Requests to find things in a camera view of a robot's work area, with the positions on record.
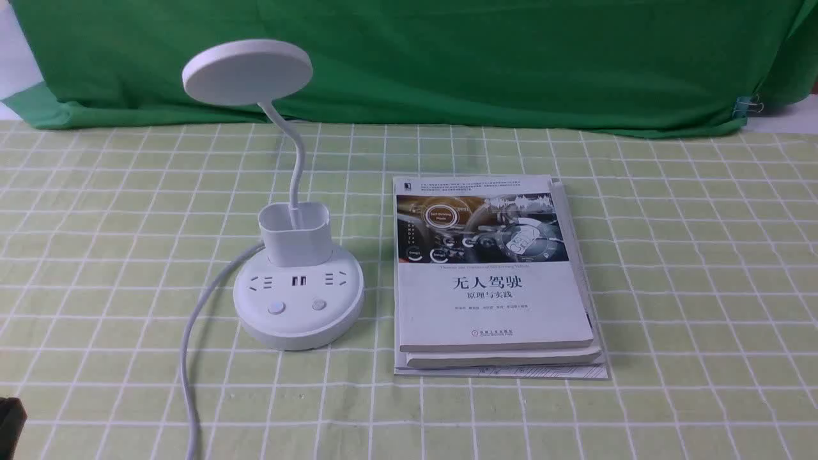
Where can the top book self-driving cover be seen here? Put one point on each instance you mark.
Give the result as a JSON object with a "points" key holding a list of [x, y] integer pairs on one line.
{"points": [[486, 300]]}

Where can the green backdrop cloth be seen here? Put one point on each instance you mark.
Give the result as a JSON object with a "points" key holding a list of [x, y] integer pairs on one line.
{"points": [[648, 69]]}

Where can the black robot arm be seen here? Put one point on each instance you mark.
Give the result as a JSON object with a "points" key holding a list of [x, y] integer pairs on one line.
{"points": [[12, 419]]}

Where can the teal binder clip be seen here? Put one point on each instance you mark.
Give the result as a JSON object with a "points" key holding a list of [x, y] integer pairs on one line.
{"points": [[747, 106]]}

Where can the green checkered tablecloth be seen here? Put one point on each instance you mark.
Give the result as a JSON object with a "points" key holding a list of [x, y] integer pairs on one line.
{"points": [[701, 256]]}

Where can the white desk lamp with sockets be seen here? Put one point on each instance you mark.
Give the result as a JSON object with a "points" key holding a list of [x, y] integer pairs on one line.
{"points": [[299, 290]]}

